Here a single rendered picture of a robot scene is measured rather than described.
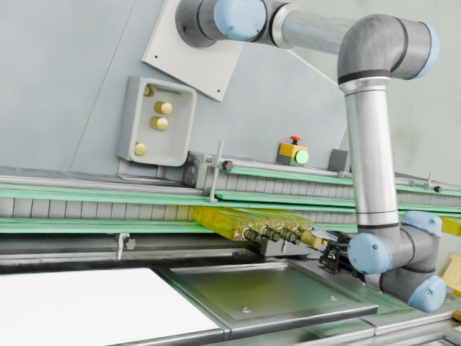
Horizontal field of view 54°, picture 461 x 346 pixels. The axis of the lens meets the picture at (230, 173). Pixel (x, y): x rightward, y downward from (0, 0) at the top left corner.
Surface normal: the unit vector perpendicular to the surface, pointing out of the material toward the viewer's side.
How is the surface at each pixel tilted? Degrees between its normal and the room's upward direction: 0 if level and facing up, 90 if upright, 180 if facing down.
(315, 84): 0
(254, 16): 8
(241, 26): 8
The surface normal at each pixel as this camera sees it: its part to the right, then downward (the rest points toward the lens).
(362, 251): -0.81, 0.07
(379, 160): 0.04, -0.02
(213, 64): 0.58, 0.20
